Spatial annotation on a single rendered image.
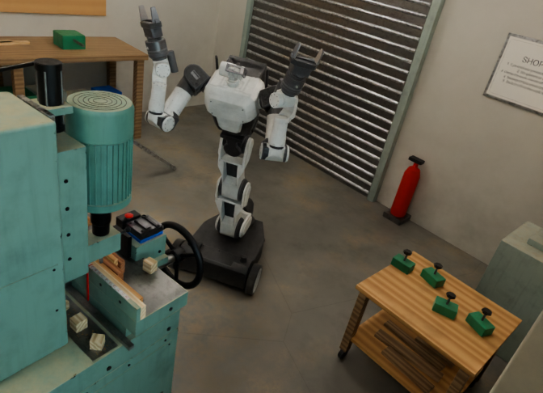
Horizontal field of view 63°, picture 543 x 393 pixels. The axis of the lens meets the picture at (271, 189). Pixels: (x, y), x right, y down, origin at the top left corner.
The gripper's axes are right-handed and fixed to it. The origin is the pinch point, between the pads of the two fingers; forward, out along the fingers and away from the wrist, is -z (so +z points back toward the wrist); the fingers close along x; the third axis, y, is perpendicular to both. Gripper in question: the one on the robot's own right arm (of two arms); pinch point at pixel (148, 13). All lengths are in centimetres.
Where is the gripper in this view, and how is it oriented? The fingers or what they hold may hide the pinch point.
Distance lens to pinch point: 209.2
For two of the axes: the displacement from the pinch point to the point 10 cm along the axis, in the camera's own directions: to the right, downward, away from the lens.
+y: -7.5, 4.2, -5.1
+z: 1.1, 8.4, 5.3
